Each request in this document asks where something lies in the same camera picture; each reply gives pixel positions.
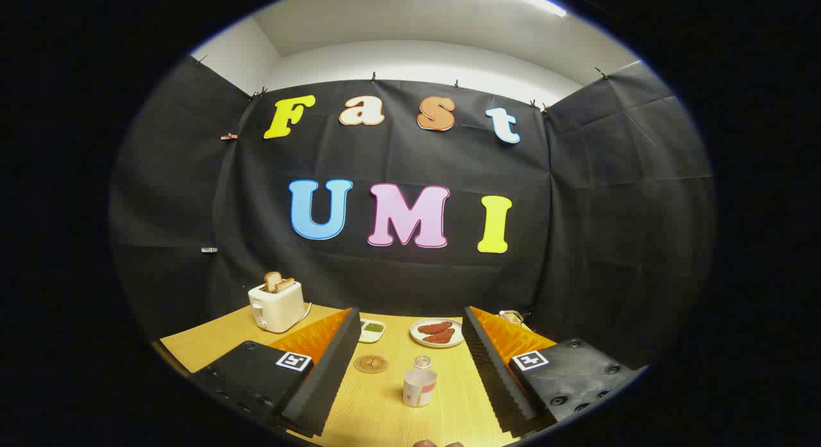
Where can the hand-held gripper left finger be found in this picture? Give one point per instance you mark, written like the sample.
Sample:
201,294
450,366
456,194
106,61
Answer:
333,370

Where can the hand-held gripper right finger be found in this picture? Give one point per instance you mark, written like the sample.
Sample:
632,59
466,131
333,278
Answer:
490,370

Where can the round cork coaster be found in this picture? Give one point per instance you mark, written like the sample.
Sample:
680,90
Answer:
371,363

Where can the clear plastic juice bottle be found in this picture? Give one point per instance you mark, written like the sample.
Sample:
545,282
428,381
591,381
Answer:
420,386

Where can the white divided dish with beans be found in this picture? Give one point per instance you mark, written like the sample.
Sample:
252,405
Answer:
372,331

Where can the red meat patty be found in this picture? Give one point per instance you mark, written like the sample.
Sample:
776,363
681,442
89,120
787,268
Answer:
435,327
440,337

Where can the wooden table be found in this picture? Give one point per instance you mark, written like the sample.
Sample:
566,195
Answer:
385,408

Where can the white round plate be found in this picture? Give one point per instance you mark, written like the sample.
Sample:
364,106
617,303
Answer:
417,335

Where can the white toaster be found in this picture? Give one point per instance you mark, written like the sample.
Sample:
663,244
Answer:
277,309

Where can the toast slice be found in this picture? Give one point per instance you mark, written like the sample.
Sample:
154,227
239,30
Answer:
286,283
272,280

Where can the black backdrop cloth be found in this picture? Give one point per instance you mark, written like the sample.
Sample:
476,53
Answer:
609,210

